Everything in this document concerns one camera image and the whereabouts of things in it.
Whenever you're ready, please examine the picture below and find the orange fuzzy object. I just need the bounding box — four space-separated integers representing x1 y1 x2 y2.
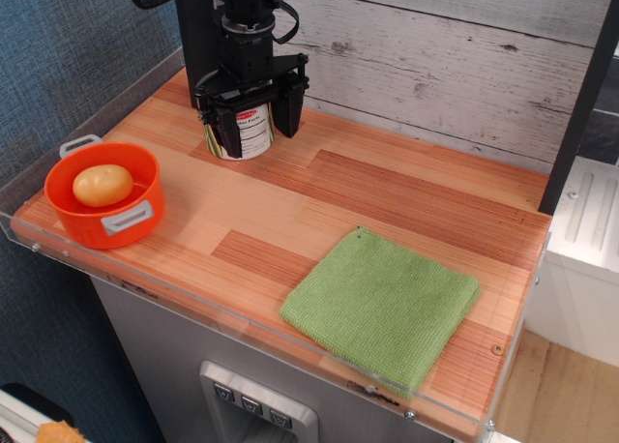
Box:
35 421 86 443

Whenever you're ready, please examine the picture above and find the yellow toy potato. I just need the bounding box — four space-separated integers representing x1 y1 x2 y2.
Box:
73 164 133 207

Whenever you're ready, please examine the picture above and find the clear acrylic table guard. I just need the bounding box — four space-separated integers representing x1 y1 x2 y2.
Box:
1 53 550 442

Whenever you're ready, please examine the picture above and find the orange toy pot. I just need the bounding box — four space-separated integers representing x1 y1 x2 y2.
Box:
44 134 164 250

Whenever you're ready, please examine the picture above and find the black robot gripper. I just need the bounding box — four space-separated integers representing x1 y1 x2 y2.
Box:
195 24 309 158

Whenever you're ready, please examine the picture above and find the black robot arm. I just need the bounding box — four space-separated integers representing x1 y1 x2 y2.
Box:
194 0 309 161

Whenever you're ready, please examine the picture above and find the white black corner object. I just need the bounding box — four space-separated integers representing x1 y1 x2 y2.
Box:
1 383 74 442

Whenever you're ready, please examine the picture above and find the black right post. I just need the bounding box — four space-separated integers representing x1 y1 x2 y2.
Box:
538 0 618 216

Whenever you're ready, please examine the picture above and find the white toy sink unit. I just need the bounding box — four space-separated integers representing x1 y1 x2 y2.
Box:
525 158 618 366

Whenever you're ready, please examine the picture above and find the toy corn can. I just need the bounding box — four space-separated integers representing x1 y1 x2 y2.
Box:
204 103 274 161

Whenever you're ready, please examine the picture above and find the black left post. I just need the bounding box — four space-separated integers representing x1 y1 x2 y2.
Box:
175 0 219 108

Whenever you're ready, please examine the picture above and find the grey toy fridge cabinet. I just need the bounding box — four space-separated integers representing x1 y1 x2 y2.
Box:
93 279 449 442

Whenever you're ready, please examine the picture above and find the silver dispenser panel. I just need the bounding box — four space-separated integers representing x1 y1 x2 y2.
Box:
199 361 319 442

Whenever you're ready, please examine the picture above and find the black post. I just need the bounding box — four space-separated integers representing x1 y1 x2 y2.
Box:
175 0 219 108
538 0 618 216

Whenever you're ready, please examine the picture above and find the green folded cloth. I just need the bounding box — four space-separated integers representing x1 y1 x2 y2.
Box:
280 227 481 398

